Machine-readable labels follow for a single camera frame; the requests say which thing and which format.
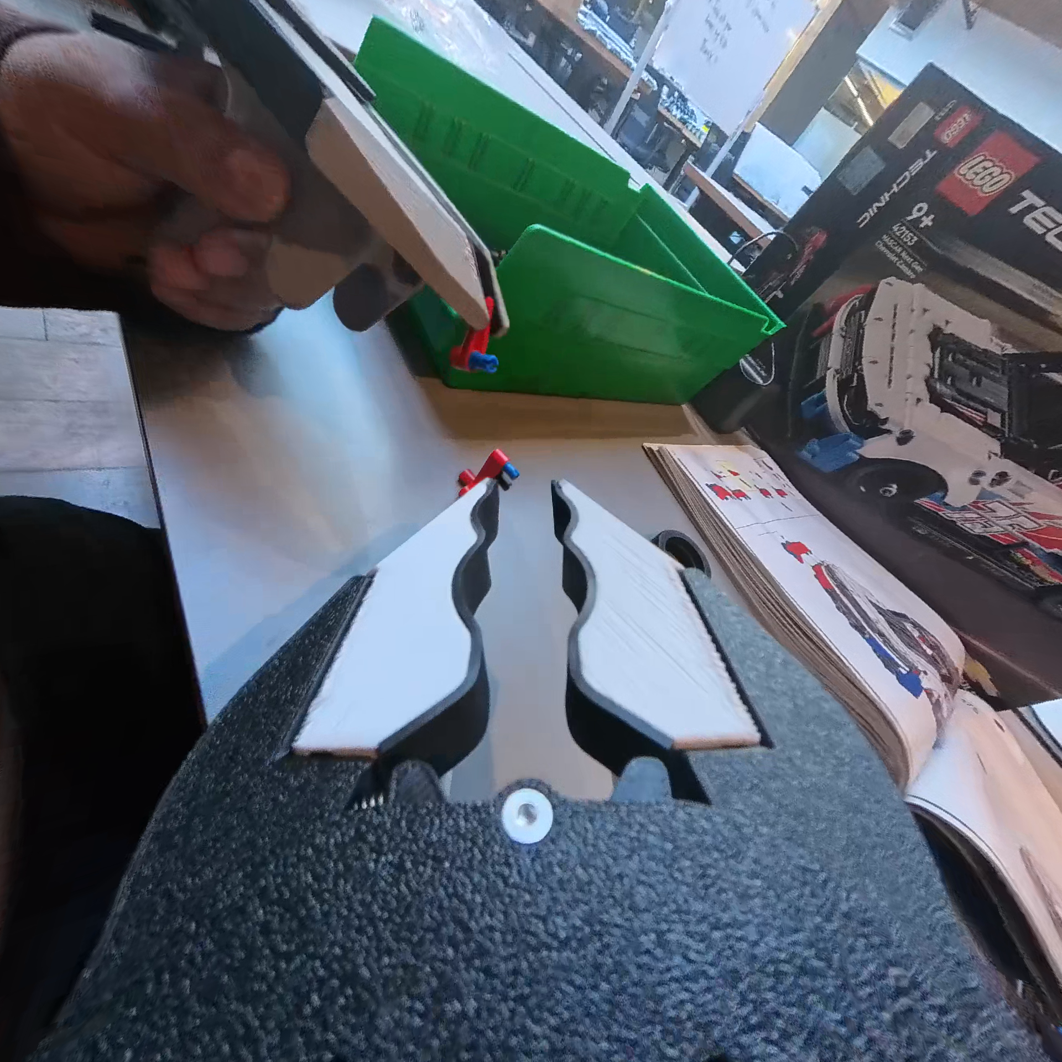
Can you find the person's left hand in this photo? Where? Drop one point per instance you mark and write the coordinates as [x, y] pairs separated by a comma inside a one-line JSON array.
[[124, 166]]

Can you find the green plastic bin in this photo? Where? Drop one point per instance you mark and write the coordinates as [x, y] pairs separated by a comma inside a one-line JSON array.
[[622, 332]]

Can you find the toy car box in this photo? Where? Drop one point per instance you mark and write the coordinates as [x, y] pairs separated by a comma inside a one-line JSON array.
[[913, 290]]

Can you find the red curved wedge brick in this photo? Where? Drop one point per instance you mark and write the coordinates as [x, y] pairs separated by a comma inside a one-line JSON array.
[[469, 344]]

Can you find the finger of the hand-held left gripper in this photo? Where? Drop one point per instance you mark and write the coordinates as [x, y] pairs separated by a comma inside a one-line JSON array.
[[398, 207], [496, 290]]

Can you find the red beam assembly blue pins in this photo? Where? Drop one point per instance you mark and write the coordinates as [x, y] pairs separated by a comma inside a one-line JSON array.
[[494, 465]]

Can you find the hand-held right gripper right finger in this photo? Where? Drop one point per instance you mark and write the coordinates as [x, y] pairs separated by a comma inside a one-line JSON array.
[[664, 655]]

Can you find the black rubber tyre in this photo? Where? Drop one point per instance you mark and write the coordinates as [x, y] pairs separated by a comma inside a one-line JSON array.
[[664, 543]]

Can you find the whiteboard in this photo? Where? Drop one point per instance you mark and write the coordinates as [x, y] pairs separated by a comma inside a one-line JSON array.
[[730, 58]]

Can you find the grey desk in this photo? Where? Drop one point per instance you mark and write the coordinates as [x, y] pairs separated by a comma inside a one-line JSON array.
[[290, 456]]

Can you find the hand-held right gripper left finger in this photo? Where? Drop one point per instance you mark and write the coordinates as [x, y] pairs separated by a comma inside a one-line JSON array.
[[398, 647]]

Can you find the black tumbler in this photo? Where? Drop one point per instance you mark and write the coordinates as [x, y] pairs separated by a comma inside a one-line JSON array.
[[730, 406]]

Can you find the open instruction booklet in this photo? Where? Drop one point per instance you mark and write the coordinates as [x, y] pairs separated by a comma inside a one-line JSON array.
[[788, 564]]

